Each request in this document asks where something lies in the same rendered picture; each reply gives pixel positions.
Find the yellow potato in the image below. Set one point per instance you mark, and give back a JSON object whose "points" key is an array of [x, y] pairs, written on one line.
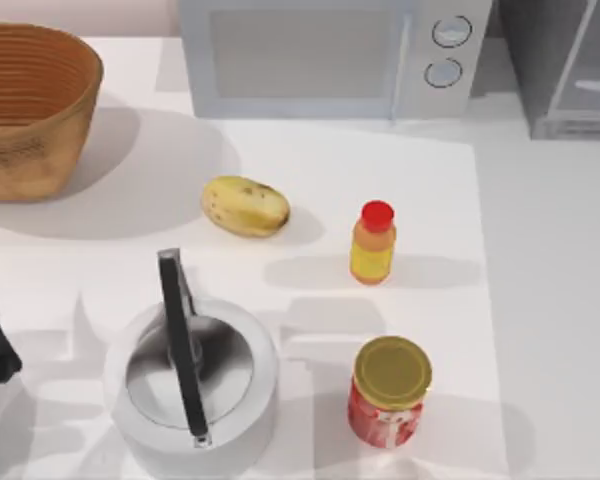
{"points": [[245, 206]]}

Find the yellow bottle with red cap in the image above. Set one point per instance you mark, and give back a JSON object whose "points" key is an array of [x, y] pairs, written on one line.
{"points": [[372, 250]]}

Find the red jar with gold lid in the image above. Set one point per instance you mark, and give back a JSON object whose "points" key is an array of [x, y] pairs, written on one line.
{"points": [[390, 385]]}

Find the microwave oven door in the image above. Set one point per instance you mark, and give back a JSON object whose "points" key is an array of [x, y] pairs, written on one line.
{"points": [[300, 55]]}

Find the pale microwave oven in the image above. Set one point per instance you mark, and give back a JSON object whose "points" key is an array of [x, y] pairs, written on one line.
{"points": [[455, 100]]}

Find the round microwave knob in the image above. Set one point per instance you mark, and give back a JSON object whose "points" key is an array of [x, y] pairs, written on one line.
{"points": [[443, 72], [452, 30]]}

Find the brown woven basket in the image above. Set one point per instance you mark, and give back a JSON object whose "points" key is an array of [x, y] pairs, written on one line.
{"points": [[27, 130]]}

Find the grey cabinet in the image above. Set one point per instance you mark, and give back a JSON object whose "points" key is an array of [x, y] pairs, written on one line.
{"points": [[545, 60]]}

